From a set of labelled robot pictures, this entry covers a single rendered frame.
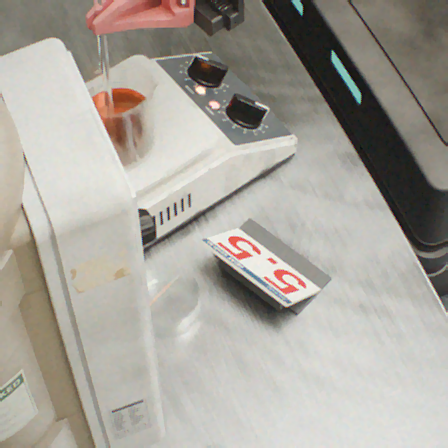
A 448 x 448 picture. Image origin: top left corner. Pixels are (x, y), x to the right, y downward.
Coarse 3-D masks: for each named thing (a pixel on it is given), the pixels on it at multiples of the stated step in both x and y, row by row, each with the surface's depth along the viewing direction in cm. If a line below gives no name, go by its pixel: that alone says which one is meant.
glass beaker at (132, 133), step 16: (96, 64) 97; (112, 64) 98; (128, 64) 98; (144, 64) 97; (96, 80) 99; (112, 80) 100; (128, 80) 100; (144, 80) 98; (160, 80) 95; (128, 112) 94; (144, 112) 96; (112, 128) 96; (128, 128) 96; (144, 128) 98; (112, 144) 97; (128, 144) 98; (144, 144) 99; (128, 160) 99; (144, 160) 101
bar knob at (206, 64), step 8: (200, 56) 110; (192, 64) 110; (200, 64) 110; (208, 64) 110; (216, 64) 110; (192, 72) 110; (200, 72) 110; (208, 72) 110; (216, 72) 110; (224, 72) 110; (200, 80) 109; (208, 80) 110; (216, 80) 110
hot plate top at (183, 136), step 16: (160, 96) 105; (176, 96) 105; (160, 112) 104; (176, 112) 104; (192, 112) 104; (160, 128) 103; (176, 128) 103; (192, 128) 103; (208, 128) 103; (160, 144) 102; (176, 144) 102; (192, 144) 102; (208, 144) 102; (160, 160) 101; (176, 160) 101; (192, 160) 102; (128, 176) 101; (144, 176) 101; (160, 176) 101; (144, 192) 101
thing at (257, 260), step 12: (216, 240) 104; (228, 240) 105; (240, 240) 106; (228, 252) 103; (240, 252) 104; (252, 252) 105; (264, 252) 106; (252, 264) 103; (264, 264) 104; (276, 264) 105; (264, 276) 102; (276, 276) 103; (288, 276) 104; (276, 288) 101; (288, 288) 102; (300, 288) 103; (312, 288) 104
